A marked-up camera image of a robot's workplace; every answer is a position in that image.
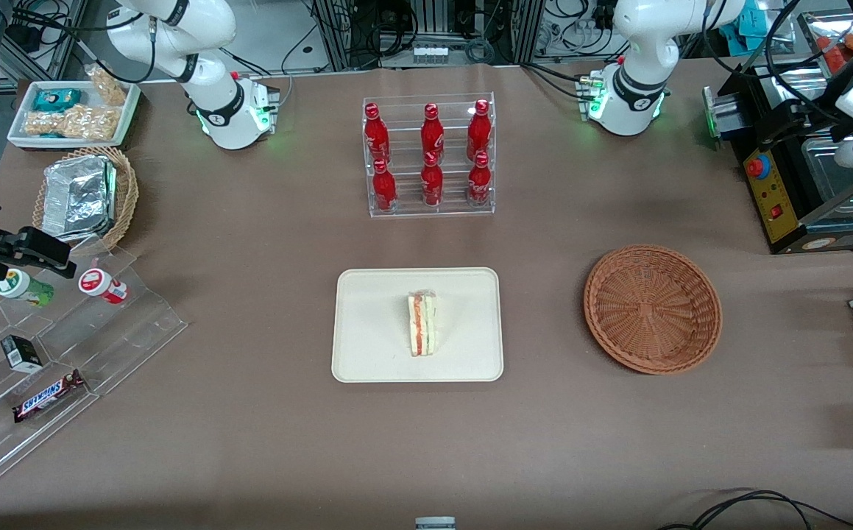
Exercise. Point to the red cola bottle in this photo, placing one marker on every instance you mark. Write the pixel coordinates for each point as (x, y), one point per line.
(479, 184)
(384, 190)
(376, 136)
(432, 132)
(431, 184)
(478, 132)

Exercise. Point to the small black carton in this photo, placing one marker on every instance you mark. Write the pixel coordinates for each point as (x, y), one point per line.
(23, 355)

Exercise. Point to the clear acrylic bottle rack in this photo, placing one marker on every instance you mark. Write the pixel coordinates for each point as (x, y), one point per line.
(405, 129)

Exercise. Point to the green yogurt drink bottle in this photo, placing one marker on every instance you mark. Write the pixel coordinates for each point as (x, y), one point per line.
(25, 287)

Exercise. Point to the red food in warmer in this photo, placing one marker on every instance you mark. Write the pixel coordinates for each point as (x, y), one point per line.
(829, 48)

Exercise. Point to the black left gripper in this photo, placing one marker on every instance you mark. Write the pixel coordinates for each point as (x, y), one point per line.
(792, 118)

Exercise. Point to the small clear peanut bag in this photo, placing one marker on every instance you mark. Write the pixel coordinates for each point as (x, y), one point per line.
(108, 87)

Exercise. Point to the triangular sandwich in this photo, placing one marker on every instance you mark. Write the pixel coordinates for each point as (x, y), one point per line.
(422, 324)

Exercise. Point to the red yogurt drink bottle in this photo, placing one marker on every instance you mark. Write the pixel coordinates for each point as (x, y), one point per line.
(102, 285)

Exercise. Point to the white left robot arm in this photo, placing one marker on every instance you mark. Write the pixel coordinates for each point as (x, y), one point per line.
(639, 44)

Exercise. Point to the teal snack packet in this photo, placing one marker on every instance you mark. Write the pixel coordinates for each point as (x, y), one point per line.
(57, 99)

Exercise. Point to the large clear peanut bag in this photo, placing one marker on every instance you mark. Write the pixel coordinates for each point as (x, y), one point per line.
(73, 124)

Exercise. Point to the red emergency stop button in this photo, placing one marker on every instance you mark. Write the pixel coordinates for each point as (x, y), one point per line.
(759, 168)

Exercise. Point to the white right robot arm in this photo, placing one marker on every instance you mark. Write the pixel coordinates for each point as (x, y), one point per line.
(168, 44)

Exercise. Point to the Snickers chocolate bar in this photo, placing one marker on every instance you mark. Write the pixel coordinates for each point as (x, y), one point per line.
(47, 396)

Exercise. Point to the clear acrylic stepped stand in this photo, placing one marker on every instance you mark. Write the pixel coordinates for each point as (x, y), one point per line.
(124, 346)

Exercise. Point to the black food warmer case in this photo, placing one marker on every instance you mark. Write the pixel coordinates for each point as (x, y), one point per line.
(816, 221)

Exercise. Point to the grey device at table edge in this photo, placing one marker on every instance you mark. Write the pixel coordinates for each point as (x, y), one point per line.
(435, 523)

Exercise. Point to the light wicker basket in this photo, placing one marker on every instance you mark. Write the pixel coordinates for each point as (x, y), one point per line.
(129, 199)

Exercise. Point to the cream plastic tray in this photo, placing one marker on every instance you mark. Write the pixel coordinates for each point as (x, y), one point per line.
(367, 331)

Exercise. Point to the white power strip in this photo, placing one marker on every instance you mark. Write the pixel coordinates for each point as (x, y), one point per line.
(430, 54)

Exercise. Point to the round brown wicker basket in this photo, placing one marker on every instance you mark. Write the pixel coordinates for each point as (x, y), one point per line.
(654, 309)

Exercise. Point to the white rectangular snack tray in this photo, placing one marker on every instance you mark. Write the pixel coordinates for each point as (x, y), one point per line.
(20, 119)

